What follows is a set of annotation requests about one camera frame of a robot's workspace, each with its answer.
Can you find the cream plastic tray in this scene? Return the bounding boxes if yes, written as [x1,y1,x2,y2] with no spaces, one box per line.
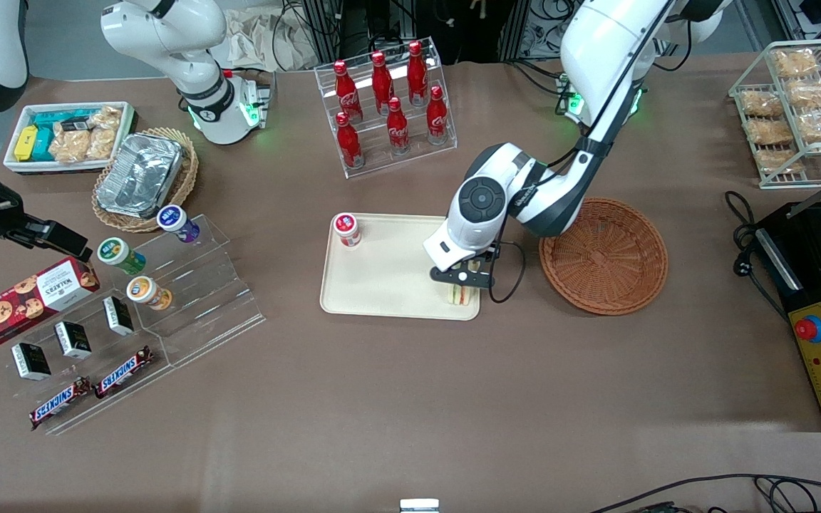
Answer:
[319,212,482,322]

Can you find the aluminium foil tray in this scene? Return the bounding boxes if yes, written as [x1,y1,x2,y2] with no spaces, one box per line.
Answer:
[96,133,185,220]

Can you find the round brown wicker basket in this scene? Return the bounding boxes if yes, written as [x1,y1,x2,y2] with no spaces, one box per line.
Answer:
[538,197,669,316]

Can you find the oval light wicker basket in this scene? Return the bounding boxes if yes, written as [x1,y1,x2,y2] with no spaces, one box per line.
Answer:
[91,127,200,234]

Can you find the white plastic bin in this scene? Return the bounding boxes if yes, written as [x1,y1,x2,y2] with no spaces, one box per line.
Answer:
[2,101,138,176]

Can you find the green lid yogurt cup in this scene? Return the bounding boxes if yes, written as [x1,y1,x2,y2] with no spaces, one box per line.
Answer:
[97,237,148,277]

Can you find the red cookie box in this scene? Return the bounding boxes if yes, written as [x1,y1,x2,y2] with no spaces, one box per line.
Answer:
[0,256,102,351]

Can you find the yellow small box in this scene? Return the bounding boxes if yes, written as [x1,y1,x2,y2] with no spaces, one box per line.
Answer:
[14,125,40,163]

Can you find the teal small box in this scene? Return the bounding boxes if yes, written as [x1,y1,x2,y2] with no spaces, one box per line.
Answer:
[31,128,56,164]

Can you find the clear acrylic bottle rack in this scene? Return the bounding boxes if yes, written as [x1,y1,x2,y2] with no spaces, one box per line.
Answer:
[314,38,458,180]

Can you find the clear bag of snacks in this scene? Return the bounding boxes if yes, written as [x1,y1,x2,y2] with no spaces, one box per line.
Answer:
[86,127,118,162]
[48,128,91,165]
[90,105,123,133]

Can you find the small black box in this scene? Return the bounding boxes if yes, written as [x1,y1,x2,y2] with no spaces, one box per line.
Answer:
[53,321,93,360]
[11,342,53,382]
[102,295,135,337]

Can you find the orange lid yogurt cup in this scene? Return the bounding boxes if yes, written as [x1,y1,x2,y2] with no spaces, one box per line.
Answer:
[125,275,175,312]

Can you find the red lid yogurt cup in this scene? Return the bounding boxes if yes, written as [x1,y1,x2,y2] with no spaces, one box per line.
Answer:
[332,212,363,249]

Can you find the teal long box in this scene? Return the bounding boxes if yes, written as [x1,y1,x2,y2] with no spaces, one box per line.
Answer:
[31,108,98,133]

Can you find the purple lid yogurt cup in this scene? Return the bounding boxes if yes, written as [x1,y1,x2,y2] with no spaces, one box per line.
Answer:
[156,204,202,245]

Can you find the red cola bottle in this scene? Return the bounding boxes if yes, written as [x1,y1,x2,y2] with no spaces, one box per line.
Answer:
[335,112,366,170]
[406,40,430,107]
[425,85,450,146]
[332,60,363,124]
[370,51,396,115]
[386,96,412,156]

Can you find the snickers chocolate bar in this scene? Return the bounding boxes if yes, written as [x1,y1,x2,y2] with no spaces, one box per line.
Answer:
[93,346,155,400]
[29,375,93,431]

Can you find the clear acrylic cup steps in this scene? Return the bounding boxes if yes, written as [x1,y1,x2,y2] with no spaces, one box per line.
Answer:
[115,213,267,368]

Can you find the clear acrylic snack steps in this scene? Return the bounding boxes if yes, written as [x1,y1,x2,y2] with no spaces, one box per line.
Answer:
[0,285,173,437]

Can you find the beige cloth bag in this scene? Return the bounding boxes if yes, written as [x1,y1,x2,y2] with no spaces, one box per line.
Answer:
[228,6,320,73]

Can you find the black machine housing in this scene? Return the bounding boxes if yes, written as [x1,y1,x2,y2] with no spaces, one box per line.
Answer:
[748,201,821,432]

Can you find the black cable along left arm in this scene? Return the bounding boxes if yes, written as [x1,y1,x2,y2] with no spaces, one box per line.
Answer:
[486,0,676,305]

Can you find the black power cable with plug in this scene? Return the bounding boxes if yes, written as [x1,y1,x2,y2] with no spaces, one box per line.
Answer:
[725,190,790,318]

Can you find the white wire bread rack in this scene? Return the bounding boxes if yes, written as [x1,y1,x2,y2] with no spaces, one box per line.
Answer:
[728,38,821,190]

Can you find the black cables on table edge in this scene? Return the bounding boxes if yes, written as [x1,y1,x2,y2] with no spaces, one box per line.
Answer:
[587,473,821,513]

